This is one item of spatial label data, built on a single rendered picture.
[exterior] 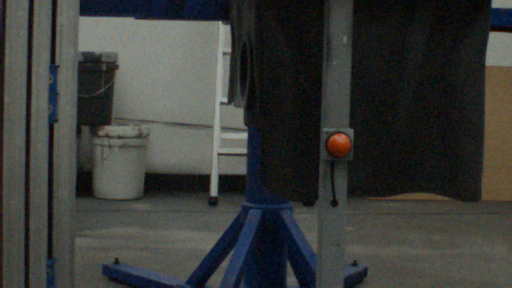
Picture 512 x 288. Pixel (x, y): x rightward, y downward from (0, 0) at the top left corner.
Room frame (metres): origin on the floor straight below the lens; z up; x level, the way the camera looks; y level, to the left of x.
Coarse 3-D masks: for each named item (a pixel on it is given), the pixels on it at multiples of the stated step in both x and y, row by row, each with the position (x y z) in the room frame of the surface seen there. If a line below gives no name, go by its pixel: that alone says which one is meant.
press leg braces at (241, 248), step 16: (240, 224) 3.80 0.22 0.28; (256, 224) 3.62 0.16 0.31; (288, 224) 3.64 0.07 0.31; (224, 240) 3.86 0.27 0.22; (240, 240) 3.59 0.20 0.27; (256, 240) 3.61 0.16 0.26; (288, 240) 3.63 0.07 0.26; (304, 240) 3.62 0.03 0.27; (208, 256) 3.92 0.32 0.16; (224, 256) 3.90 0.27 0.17; (240, 256) 3.54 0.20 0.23; (288, 256) 3.93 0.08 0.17; (304, 256) 3.57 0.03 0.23; (208, 272) 3.94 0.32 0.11; (240, 272) 3.51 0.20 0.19; (304, 272) 3.57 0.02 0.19
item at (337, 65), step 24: (336, 0) 2.10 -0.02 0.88; (336, 24) 2.10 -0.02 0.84; (336, 48) 2.10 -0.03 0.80; (336, 72) 2.10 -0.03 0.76; (336, 96) 2.10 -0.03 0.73; (336, 120) 2.10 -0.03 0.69; (336, 168) 2.10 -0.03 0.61; (336, 192) 2.10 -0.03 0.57; (336, 216) 2.10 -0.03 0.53; (336, 240) 2.10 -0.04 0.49; (336, 264) 2.10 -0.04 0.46
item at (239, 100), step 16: (240, 0) 2.62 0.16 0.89; (240, 16) 2.65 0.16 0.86; (240, 32) 2.66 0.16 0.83; (240, 48) 2.52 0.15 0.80; (240, 64) 2.54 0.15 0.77; (240, 80) 2.54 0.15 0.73; (240, 96) 2.51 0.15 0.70; (256, 96) 2.41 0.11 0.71; (256, 112) 2.43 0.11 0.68; (256, 128) 2.44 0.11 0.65
